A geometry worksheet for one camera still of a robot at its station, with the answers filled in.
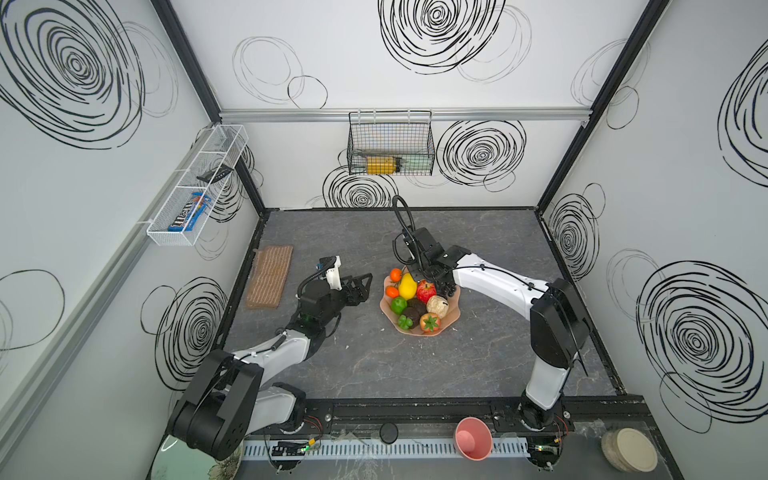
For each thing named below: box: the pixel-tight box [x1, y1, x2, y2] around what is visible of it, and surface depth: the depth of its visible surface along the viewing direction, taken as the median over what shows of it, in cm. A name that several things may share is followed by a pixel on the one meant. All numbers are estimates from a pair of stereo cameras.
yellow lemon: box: [399, 272, 418, 301], surface depth 92 cm
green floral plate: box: [147, 434, 244, 480], surface depth 68 cm
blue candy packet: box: [168, 192, 212, 232], surface depth 72 cm
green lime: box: [391, 296, 407, 315], surface depth 88 cm
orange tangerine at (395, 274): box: [390, 268, 403, 282], surface depth 93 cm
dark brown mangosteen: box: [403, 306, 421, 329], surface depth 84 cm
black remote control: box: [196, 164, 234, 184], surface depth 82 cm
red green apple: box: [419, 312, 441, 333], surface depth 82 cm
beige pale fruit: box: [426, 295, 449, 319], surface depth 86 cm
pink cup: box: [454, 416, 493, 461], surface depth 71 cm
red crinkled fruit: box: [416, 279, 437, 304], surface depth 91 cm
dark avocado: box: [407, 298, 427, 316], surface depth 90 cm
